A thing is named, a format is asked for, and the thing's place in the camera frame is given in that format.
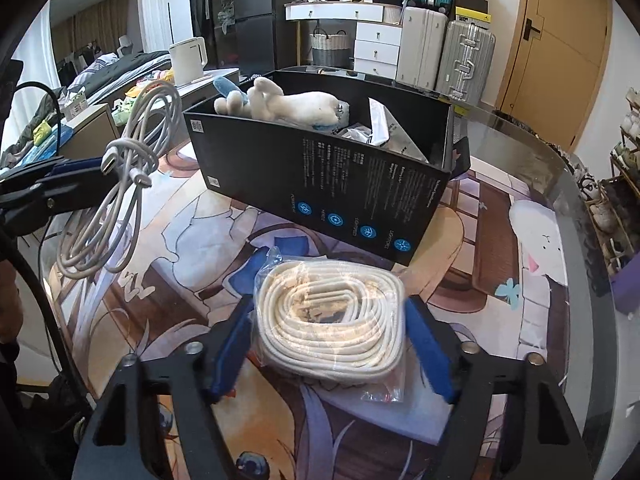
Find white packet in box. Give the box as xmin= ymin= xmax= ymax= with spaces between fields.
xmin=368 ymin=98 xmax=428 ymax=162

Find black cardboard box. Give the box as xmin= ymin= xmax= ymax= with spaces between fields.
xmin=184 ymin=67 xmax=471 ymax=264

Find white desk with drawers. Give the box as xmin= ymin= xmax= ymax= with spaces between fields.
xmin=285 ymin=1 xmax=402 ymax=79

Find anime printed desk mat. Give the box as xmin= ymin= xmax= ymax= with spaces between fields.
xmin=40 ymin=148 xmax=568 ymax=479

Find white suitcase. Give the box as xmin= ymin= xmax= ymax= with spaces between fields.
xmin=395 ymin=6 xmax=448 ymax=90

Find white plush toy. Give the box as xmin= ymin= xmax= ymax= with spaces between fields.
xmin=213 ymin=77 xmax=349 ymax=132

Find woven laundry basket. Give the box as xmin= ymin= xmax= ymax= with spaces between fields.
xmin=310 ymin=26 xmax=352 ymax=68

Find dark glass wardrobe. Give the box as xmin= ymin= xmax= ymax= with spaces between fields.
xmin=190 ymin=0 xmax=240 ymax=68

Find person's left hand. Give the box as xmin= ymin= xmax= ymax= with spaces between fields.
xmin=0 ymin=260 xmax=24 ymax=344

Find bagged white rope coil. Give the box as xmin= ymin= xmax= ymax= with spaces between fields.
xmin=252 ymin=246 xmax=409 ymax=404

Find purple paper bag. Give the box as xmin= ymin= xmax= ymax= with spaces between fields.
xmin=612 ymin=254 xmax=640 ymax=315

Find shoe rack with shoes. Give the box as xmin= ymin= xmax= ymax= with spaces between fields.
xmin=578 ymin=88 xmax=639 ymax=276

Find wooden door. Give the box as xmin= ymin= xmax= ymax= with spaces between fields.
xmin=496 ymin=0 xmax=612 ymax=152

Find black refrigerator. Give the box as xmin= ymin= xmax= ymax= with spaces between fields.
xmin=233 ymin=0 xmax=297 ymax=76

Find white charging cable bundle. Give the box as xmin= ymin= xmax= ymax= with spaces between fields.
xmin=55 ymin=79 xmax=184 ymax=281

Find silver suitcase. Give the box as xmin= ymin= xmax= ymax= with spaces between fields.
xmin=436 ymin=21 xmax=496 ymax=106

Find white electric kettle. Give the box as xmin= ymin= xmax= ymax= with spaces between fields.
xmin=169 ymin=37 xmax=208 ymax=87

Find grey side table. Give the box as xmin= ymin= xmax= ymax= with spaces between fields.
xmin=112 ymin=66 xmax=241 ymax=126

